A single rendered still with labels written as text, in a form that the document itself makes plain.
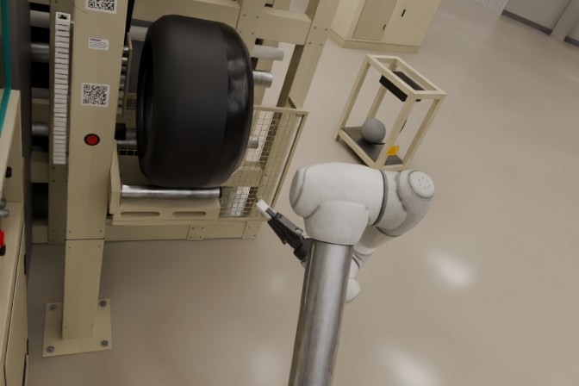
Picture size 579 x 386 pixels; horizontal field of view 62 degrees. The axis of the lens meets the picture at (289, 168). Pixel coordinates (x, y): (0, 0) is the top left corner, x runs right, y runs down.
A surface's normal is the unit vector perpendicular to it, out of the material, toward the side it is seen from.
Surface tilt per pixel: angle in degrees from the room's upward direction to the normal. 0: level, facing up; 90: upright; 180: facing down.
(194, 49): 26
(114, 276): 0
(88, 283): 90
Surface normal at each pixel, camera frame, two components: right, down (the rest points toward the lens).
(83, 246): 0.31, 0.62
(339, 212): 0.11, 0.10
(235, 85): 0.42, -0.08
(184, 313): 0.29, -0.78
